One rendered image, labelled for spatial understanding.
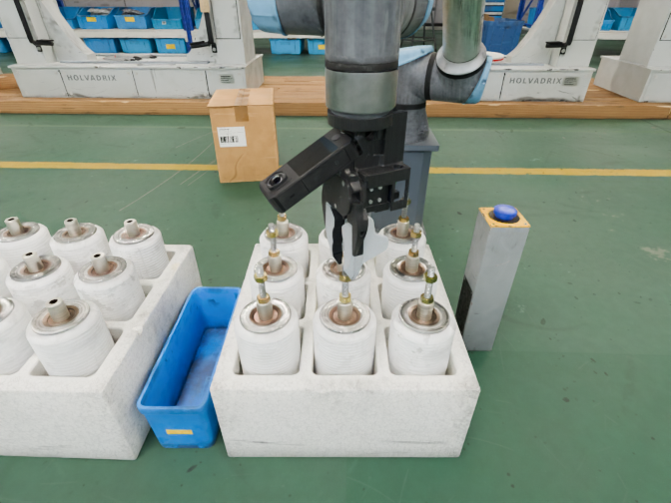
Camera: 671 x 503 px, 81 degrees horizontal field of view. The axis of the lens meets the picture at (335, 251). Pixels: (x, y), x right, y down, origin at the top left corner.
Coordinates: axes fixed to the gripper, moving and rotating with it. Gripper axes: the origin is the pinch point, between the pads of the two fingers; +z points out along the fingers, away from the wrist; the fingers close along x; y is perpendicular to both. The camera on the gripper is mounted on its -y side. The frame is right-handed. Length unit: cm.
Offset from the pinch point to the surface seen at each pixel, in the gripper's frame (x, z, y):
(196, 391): 17.2, 34.4, -22.6
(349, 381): -6.0, 16.7, -1.4
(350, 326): -2.7, 9.3, 0.3
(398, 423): -10.6, 24.9, 4.8
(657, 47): 109, -3, 261
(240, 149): 112, 21, 13
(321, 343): -1.3, 12.1, -3.9
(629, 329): -9, 35, 70
